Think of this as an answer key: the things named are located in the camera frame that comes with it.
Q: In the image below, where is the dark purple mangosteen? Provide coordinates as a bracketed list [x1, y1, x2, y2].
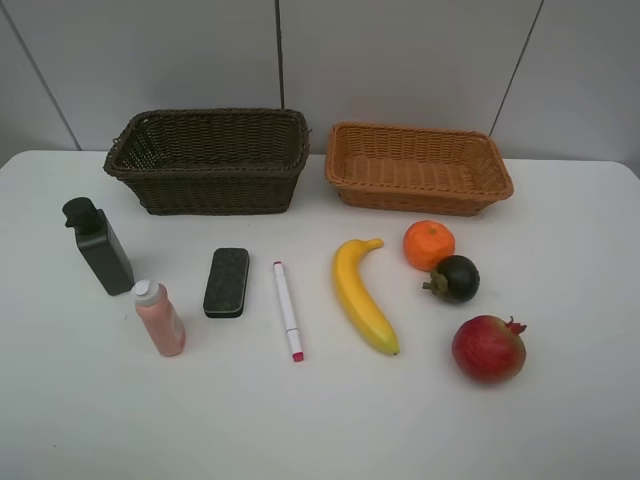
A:
[422, 255, 480, 304]

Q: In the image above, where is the black plastic bottle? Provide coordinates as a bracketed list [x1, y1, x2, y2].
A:
[62, 197, 134, 296]

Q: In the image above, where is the yellow banana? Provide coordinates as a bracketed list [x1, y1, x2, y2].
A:
[331, 238, 400, 356]

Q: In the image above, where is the orange mandarin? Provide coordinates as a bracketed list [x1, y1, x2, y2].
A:
[403, 220, 456, 272]

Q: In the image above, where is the white marker pink cap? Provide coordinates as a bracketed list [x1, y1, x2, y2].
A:
[273, 261, 304, 363]

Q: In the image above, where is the orange wicker basket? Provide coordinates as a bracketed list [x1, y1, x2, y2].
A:
[325, 122, 514, 216]

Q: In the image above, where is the pink bottle white cap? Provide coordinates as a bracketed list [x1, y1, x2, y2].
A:
[131, 279, 186, 357]

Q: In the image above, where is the black whiteboard eraser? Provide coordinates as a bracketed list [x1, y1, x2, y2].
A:
[203, 248, 250, 319]

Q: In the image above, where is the dark brown wicker basket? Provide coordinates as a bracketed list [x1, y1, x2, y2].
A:
[104, 108, 309, 216]

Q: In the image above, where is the red pomegranate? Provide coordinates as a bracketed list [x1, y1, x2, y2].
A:
[451, 315, 527, 384]

